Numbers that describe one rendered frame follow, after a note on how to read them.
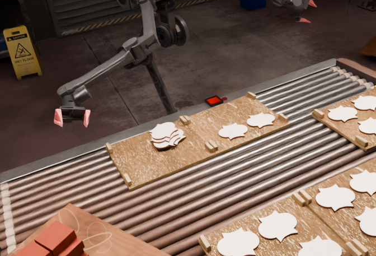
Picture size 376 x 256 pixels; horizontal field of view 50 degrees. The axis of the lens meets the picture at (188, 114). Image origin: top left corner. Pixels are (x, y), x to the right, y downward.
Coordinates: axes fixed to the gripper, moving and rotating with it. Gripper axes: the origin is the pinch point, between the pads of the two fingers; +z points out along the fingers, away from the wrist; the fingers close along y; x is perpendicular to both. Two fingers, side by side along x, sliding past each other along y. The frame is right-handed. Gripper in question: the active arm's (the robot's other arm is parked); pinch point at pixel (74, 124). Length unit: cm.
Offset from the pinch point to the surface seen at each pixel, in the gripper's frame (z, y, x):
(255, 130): 8, 82, -5
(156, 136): -3.1, 38.3, 7.7
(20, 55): -343, -3, 124
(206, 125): -7, 65, 3
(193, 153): 10, 52, 7
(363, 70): -12, 156, -33
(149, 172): 14.1, 31.5, 14.5
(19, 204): 5.3, -18.6, 36.6
